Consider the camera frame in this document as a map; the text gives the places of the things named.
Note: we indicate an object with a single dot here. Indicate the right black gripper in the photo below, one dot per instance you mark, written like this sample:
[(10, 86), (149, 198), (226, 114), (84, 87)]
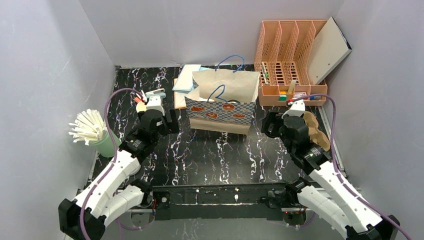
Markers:
[(271, 122)]

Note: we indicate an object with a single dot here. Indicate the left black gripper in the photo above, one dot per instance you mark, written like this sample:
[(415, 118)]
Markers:
[(171, 122)]

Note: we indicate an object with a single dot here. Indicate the blue checkered paper bag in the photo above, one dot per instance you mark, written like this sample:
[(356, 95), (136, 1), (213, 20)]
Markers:
[(207, 107)]

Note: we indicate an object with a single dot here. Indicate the stack of white paper cups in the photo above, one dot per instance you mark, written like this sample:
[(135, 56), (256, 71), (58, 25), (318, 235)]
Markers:
[(140, 107)]

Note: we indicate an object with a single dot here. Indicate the green cup with black lid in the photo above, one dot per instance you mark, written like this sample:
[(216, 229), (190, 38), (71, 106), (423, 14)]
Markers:
[(233, 101)]

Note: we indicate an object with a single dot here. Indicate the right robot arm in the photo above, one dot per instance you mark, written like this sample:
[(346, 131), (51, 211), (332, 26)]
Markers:
[(344, 209)]

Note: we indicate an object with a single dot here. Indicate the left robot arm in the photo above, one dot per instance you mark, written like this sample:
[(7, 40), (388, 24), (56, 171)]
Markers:
[(87, 215)]

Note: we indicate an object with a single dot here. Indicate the green eraser block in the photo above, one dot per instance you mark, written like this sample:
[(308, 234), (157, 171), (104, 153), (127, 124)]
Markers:
[(282, 97)]

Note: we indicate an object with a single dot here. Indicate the red white small box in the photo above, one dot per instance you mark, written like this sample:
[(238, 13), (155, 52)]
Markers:
[(298, 95)]

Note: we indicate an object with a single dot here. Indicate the light blue envelope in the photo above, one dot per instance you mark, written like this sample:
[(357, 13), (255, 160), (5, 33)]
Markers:
[(184, 82)]

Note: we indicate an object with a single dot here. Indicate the green cup of straws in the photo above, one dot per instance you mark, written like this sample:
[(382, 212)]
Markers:
[(90, 128)]

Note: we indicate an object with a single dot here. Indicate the peach desk file organizer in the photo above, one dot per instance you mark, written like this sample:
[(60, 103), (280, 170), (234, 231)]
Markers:
[(282, 55)]

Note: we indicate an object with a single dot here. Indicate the white board binder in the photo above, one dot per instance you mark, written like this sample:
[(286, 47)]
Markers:
[(328, 50)]

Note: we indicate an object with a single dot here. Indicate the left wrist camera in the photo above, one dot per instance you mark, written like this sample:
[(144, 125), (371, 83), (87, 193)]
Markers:
[(155, 103)]

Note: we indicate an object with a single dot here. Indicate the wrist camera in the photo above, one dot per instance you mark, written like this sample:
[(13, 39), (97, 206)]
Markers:
[(296, 108), (155, 103)]

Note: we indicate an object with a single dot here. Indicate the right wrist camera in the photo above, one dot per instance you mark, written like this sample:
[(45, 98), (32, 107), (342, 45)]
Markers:
[(296, 108)]

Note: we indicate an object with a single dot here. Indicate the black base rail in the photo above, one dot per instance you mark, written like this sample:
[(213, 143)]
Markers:
[(226, 201)]

